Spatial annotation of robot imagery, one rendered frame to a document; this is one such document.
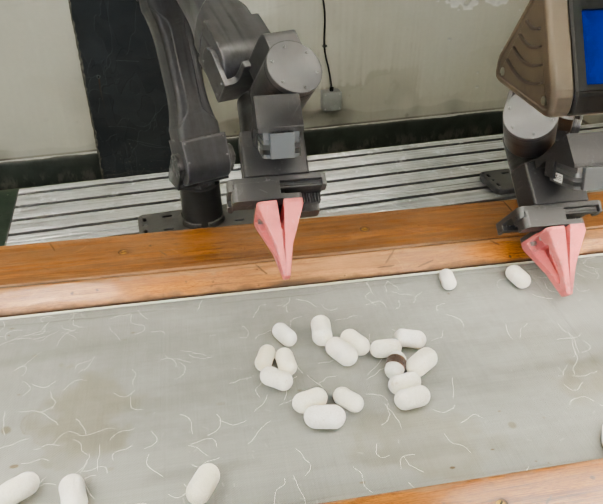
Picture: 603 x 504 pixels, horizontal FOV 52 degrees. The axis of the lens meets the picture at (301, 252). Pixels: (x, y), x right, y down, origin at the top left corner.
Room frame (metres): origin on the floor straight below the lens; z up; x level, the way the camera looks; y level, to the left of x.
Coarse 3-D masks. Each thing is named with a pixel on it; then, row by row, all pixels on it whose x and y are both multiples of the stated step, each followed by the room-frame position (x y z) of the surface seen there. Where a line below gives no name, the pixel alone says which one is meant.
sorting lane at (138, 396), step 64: (0, 320) 0.53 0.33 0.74; (64, 320) 0.53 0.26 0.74; (128, 320) 0.53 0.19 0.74; (192, 320) 0.53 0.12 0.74; (256, 320) 0.53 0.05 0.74; (384, 320) 0.53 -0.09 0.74; (448, 320) 0.53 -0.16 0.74; (512, 320) 0.53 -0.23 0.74; (576, 320) 0.53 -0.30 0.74; (0, 384) 0.43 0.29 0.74; (64, 384) 0.43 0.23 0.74; (128, 384) 0.43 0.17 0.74; (192, 384) 0.43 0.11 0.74; (256, 384) 0.43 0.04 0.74; (320, 384) 0.43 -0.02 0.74; (384, 384) 0.43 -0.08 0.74; (448, 384) 0.43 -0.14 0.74; (512, 384) 0.43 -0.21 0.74; (576, 384) 0.43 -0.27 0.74; (0, 448) 0.35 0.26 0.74; (64, 448) 0.35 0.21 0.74; (128, 448) 0.35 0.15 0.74; (192, 448) 0.35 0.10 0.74; (256, 448) 0.35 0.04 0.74; (320, 448) 0.35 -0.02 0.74; (384, 448) 0.35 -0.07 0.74; (448, 448) 0.35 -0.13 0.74; (512, 448) 0.35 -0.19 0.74; (576, 448) 0.35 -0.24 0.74
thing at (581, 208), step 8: (592, 200) 0.61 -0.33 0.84; (520, 208) 0.60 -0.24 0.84; (528, 208) 0.60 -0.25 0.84; (536, 208) 0.60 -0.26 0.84; (544, 208) 0.60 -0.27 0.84; (568, 208) 0.61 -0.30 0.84; (576, 208) 0.61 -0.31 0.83; (584, 208) 0.61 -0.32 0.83; (592, 208) 0.61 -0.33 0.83; (600, 208) 0.61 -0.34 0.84; (512, 216) 0.60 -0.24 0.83; (520, 216) 0.59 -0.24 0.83; (568, 216) 0.63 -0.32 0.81; (576, 216) 0.63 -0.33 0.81; (496, 224) 0.63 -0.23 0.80; (504, 224) 0.62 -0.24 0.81; (512, 224) 0.63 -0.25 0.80; (504, 232) 0.62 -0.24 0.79
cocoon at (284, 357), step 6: (282, 348) 0.46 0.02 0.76; (288, 348) 0.46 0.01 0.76; (276, 354) 0.46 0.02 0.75; (282, 354) 0.45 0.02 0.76; (288, 354) 0.45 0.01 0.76; (276, 360) 0.45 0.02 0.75; (282, 360) 0.45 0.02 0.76; (288, 360) 0.44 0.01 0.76; (294, 360) 0.45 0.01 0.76; (282, 366) 0.44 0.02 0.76; (288, 366) 0.44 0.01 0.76; (294, 366) 0.44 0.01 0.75; (294, 372) 0.44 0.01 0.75
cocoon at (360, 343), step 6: (348, 330) 0.49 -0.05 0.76; (354, 330) 0.49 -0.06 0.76; (342, 336) 0.48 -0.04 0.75; (348, 336) 0.48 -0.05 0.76; (354, 336) 0.48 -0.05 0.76; (360, 336) 0.48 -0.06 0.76; (348, 342) 0.48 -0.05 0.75; (354, 342) 0.47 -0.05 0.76; (360, 342) 0.47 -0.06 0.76; (366, 342) 0.47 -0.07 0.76; (360, 348) 0.47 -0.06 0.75; (366, 348) 0.47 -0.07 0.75; (360, 354) 0.47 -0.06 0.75
